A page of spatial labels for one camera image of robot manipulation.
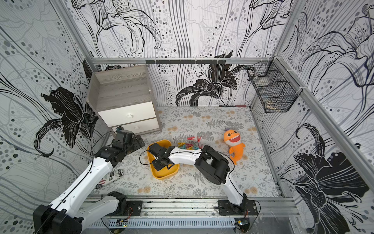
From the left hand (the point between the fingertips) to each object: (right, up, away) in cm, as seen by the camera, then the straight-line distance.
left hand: (139, 145), depth 81 cm
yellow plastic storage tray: (+14, -16, 0) cm, 21 cm away
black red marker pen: (+69, +27, +41) cm, 84 cm away
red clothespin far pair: (+31, +1, +19) cm, 37 cm away
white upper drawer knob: (-6, +17, +3) cm, 18 cm away
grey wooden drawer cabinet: (-11, +27, +4) cm, 30 cm away
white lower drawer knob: (-7, +9, +14) cm, 18 cm away
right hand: (+10, -13, +9) cm, 18 cm away
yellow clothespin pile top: (+23, -2, +15) cm, 27 cm away
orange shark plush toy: (+56, +3, +9) cm, 57 cm away
